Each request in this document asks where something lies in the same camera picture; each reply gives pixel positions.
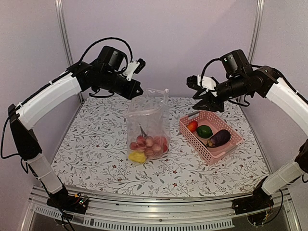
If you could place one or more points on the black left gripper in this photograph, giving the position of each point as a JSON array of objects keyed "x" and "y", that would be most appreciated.
[{"x": 129, "y": 93}]

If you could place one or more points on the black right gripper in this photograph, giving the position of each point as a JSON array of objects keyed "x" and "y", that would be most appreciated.
[{"x": 212, "y": 104}]

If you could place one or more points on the clear zip top bag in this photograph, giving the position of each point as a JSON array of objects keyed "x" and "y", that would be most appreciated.
[{"x": 149, "y": 110}]

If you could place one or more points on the yellow toy fruit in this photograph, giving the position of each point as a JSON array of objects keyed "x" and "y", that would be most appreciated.
[{"x": 137, "y": 157}]

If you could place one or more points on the red toy fruit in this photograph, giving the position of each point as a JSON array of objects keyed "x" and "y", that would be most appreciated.
[{"x": 165, "y": 148}]

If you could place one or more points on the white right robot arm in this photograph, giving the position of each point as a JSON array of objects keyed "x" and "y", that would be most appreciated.
[{"x": 278, "y": 135}]

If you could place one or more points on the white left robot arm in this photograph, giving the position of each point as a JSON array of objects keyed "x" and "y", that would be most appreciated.
[{"x": 24, "y": 118}]

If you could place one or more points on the orange red toy mango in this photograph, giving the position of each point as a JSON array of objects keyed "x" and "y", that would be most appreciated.
[{"x": 192, "y": 126}]

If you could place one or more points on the green toy lime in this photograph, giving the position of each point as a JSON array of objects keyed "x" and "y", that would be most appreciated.
[{"x": 204, "y": 131}]

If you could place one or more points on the purple toy eggplant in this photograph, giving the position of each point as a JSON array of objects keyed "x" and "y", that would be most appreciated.
[{"x": 219, "y": 139}]

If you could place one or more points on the pink perforated plastic basket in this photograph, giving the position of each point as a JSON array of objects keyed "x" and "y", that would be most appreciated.
[{"x": 210, "y": 155}]

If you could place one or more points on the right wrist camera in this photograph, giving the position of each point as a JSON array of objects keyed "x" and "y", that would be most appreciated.
[{"x": 201, "y": 83}]

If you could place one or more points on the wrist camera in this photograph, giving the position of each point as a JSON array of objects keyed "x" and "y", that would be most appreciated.
[
  {"x": 201, "y": 83},
  {"x": 134, "y": 67}
]

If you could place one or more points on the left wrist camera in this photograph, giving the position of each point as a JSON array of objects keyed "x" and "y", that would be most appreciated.
[{"x": 134, "y": 67}]

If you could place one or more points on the aluminium frame post left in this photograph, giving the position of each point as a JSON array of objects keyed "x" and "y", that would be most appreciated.
[{"x": 63, "y": 31}]

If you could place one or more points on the aluminium frame post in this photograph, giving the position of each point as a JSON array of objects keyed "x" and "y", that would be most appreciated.
[
  {"x": 63, "y": 31},
  {"x": 256, "y": 30}
]

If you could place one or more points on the aluminium frame post right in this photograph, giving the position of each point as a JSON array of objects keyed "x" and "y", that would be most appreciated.
[{"x": 256, "y": 30}]

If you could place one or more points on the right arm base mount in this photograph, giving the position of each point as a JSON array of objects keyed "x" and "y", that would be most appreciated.
[{"x": 258, "y": 200}]

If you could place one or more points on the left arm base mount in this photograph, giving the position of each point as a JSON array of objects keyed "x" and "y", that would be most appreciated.
[{"x": 63, "y": 201}]

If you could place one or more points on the front aluminium rail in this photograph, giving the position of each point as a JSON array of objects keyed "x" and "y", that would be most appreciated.
[{"x": 119, "y": 212}]

